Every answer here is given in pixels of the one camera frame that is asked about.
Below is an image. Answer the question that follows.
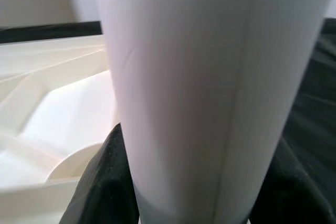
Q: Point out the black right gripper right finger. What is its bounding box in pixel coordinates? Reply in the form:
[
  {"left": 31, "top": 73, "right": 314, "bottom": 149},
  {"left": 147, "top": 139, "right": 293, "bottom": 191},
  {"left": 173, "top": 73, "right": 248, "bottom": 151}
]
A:
[{"left": 248, "top": 136, "right": 336, "bottom": 224}]

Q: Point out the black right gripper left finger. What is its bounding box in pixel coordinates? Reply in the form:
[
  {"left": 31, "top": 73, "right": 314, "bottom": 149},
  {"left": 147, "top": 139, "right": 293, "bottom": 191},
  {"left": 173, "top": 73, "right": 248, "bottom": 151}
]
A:
[{"left": 59, "top": 123, "right": 141, "bottom": 224}]

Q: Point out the white plastic children table top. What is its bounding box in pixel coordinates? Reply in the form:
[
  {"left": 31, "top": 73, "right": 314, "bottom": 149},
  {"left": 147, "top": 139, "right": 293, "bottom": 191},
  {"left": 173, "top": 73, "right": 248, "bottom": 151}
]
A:
[{"left": 0, "top": 34, "right": 124, "bottom": 212}]

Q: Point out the white plastic table leg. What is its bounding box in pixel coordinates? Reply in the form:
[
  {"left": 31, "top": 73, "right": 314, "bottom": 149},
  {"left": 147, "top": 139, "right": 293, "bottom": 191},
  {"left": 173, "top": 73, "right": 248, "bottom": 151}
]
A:
[{"left": 93, "top": 0, "right": 329, "bottom": 224}]

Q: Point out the black table cloth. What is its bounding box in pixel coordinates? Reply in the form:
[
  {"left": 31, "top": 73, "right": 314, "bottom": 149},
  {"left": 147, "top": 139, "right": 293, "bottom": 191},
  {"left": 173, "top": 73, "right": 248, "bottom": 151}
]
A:
[{"left": 0, "top": 16, "right": 336, "bottom": 224}]

